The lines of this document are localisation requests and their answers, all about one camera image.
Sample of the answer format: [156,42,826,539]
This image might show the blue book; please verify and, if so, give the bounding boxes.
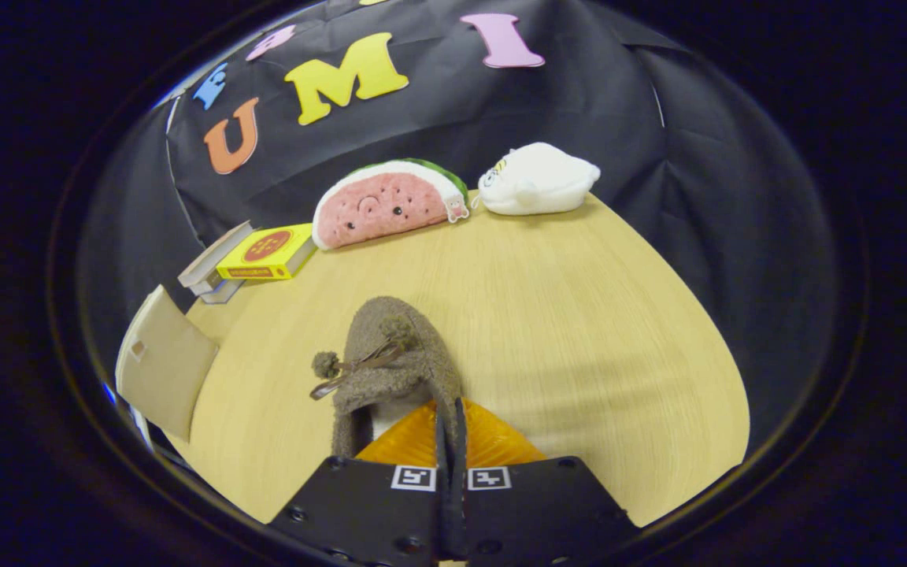
[200,280,243,305]

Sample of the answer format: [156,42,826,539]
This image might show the white plush toy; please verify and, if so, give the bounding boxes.
[476,142,602,217]

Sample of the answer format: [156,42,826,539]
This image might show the brown fuzzy shoe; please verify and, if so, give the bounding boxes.
[310,296,464,459]

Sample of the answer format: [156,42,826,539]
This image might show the yellow book with red circle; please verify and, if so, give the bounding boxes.
[216,223,318,281]

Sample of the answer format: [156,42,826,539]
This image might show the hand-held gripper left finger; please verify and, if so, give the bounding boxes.
[268,408,448,567]

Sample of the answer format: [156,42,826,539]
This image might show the watermelon slice plush toy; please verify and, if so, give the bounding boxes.
[312,158,471,251]

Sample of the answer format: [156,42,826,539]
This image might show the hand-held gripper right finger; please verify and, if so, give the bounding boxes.
[453,396,639,567]

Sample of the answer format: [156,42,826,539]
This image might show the beige storage box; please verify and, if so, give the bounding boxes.
[115,285,220,443]

